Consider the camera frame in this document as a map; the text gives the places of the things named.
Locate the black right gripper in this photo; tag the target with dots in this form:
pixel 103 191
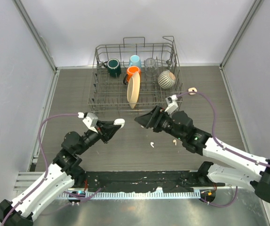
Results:
pixel 153 119

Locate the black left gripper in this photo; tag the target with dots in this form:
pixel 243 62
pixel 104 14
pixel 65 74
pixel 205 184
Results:
pixel 108 131

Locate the white earbud charging case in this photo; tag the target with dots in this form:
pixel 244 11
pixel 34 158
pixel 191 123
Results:
pixel 120 122

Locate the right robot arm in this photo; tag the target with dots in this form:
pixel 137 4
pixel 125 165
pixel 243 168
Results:
pixel 245 170

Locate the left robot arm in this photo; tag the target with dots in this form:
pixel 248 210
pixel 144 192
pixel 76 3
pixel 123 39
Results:
pixel 63 173

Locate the beige earbud charging case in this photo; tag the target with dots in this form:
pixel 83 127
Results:
pixel 192 91

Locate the beige plate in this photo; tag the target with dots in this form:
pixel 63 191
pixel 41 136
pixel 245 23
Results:
pixel 133 90

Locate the striped ceramic bowl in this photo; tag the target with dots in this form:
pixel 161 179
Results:
pixel 166 79

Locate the clear glass cup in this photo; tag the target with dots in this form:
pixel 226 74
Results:
pixel 150 67

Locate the orange mug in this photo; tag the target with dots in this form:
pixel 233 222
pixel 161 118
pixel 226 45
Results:
pixel 130 72

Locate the dark green mug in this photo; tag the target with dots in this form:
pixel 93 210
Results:
pixel 113 67

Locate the light blue mug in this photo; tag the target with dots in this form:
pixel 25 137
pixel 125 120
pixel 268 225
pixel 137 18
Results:
pixel 135 61

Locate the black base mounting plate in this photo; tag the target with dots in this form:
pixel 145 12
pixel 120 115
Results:
pixel 171 181

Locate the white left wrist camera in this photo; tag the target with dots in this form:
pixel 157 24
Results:
pixel 89 119

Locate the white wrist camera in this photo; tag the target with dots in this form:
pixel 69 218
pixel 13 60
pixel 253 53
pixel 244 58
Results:
pixel 89 119
pixel 172 104

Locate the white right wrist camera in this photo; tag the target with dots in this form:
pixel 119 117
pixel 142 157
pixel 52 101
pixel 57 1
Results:
pixel 172 104

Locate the grey wire dish rack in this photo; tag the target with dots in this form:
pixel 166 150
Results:
pixel 108 94

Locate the white slotted cable duct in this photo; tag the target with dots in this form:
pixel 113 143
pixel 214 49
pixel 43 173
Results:
pixel 158 194

